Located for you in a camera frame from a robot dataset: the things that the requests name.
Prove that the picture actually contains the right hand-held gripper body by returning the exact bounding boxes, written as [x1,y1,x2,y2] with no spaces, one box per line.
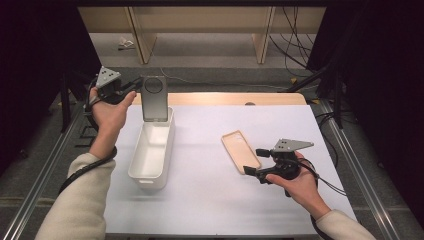
[263,138,315,183]

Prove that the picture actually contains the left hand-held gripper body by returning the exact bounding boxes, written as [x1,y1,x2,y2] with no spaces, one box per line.
[87,65,134,106]

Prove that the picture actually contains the beige phone case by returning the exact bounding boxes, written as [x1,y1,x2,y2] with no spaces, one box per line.
[221,129,263,176]

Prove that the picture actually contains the grey translucent phone case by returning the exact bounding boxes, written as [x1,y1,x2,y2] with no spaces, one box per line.
[139,75,169,123]

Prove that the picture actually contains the white plastic storage box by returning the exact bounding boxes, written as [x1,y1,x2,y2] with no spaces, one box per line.
[127,106,176,190]

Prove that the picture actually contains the person's left hand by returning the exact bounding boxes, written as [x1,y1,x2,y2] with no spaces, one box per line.
[89,90,138,141]

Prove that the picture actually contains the person's right hand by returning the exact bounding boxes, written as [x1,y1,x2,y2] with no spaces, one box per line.
[265,151,333,221]

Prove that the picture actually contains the crumpled white paper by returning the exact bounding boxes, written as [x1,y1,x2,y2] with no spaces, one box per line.
[117,36,135,51]

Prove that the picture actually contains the black metal stand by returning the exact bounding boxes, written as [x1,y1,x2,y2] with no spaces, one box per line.
[285,65,345,130]
[59,71,73,133]

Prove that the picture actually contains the white table cover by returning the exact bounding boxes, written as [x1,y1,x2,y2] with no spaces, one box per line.
[103,104,358,236]

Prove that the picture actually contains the wooden table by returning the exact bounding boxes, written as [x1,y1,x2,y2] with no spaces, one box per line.
[131,92,308,107]

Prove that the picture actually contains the black curtain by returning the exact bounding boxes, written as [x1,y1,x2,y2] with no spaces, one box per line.
[306,0,424,228]
[0,6,102,168]

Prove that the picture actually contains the beige wooden desk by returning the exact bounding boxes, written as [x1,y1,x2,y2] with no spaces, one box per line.
[77,6,327,65]

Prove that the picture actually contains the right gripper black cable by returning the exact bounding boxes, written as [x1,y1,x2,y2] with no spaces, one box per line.
[293,158,348,198]

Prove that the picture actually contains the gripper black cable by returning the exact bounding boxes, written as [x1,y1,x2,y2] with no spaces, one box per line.
[58,78,118,196]
[293,158,348,198]

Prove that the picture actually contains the metal floor rail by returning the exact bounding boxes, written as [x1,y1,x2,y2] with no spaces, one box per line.
[0,106,85,240]
[317,99,403,240]

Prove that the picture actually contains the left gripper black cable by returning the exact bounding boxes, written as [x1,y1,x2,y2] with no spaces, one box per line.
[58,78,118,196]

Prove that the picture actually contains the tangle of black cables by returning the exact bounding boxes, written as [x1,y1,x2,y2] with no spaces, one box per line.
[268,6,316,71]

